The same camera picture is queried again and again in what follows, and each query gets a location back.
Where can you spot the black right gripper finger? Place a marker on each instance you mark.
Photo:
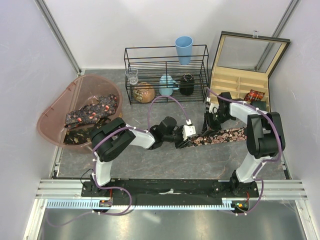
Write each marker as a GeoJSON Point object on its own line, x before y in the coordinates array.
{"type": "Point", "coordinates": [208, 130]}
{"type": "Point", "coordinates": [205, 123]}

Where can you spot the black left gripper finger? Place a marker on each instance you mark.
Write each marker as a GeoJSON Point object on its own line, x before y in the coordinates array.
{"type": "Point", "coordinates": [190, 142]}
{"type": "Point", "coordinates": [180, 145]}

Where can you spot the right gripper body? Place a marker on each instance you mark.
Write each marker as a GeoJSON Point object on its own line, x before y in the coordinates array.
{"type": "Point", "coordinates": [216, 119]}

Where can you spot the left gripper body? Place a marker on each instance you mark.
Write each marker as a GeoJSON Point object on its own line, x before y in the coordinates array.
{"type": "Point", "coordinates": [176, 136]}

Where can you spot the black floral rose tie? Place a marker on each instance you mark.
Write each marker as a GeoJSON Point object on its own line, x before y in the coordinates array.
{"type": "Point", "coordinates": [222, 136]}

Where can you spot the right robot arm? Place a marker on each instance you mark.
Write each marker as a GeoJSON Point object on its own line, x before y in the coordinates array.
{"type": "Point", "coordinates": [265, 140]}

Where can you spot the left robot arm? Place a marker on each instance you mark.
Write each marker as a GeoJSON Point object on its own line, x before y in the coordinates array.
{"type": "Point", "coordinates": [110, 140]}

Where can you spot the black cup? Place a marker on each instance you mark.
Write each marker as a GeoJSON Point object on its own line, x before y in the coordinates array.
{"type": "Point", "coordinates": [187, 84]}

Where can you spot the rolled red patterned tie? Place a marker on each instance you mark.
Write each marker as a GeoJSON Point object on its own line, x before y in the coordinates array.
{"type": "Point", "coordinates": [254, 95]}

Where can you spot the rolled dark green tie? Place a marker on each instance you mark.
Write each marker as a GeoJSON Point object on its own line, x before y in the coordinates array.
{"type": "Point", "coordinates": [261, 105]}

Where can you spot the light blue mug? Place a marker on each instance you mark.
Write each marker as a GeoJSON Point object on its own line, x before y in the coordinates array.
{"type": "Point", "coordinates": [167, 85]}

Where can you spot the brown ceramic bowl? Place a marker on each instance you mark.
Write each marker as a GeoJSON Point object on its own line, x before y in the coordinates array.
{"type": "Point", "coordinates": [144, 92]}

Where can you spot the wooden tie storage box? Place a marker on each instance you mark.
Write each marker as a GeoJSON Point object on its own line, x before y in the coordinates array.
{"type": "Point", "coordinates": [245, 62]}

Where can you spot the tall blue plastic cup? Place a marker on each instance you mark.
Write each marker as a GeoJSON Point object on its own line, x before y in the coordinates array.
{"type": "Point", "coordinates": [183, 45]}

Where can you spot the clear drinking glass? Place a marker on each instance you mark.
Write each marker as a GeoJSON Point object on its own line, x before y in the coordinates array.
{"type": "Point", "coordinates": [132, 75]}

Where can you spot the dark floral tie in basket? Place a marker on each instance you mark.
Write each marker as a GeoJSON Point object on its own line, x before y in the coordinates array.
{"type": "Point", "coordinates": [92, 113]}

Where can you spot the brown paisley tie in basket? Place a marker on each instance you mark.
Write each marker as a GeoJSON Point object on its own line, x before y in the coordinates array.
{"type": "Point", "coordinates": [77, 137]}

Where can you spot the pink plastic basket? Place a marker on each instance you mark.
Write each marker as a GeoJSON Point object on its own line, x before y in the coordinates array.
{"type": "Point", "coordinates": [87, 104]}

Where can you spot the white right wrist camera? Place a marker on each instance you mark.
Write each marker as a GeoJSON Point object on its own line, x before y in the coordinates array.
{"type": "Point", "coordinates": [211, 108]}

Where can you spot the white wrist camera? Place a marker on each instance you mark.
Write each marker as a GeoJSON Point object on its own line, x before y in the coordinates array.
{"type": "Point", "coordinates": [188, 130]}
{"type": "Point", "coordinates": [211, 108]}

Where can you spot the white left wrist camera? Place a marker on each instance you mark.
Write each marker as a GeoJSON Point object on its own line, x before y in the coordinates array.
{"type": "Point", "coordinates": [188, 130]}

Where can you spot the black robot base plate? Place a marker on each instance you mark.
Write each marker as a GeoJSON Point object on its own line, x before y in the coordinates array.
{"type": "Point", "coordinates": [184, 191]}

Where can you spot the black wire rack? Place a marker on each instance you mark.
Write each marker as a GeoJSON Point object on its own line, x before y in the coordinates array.
{"type": "Point", "coordinates": [154, 61]}

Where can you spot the grey slotted cable duct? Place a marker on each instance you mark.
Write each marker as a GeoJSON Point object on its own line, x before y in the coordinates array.
{"type": "Point", "coordinates": [90, 204]}

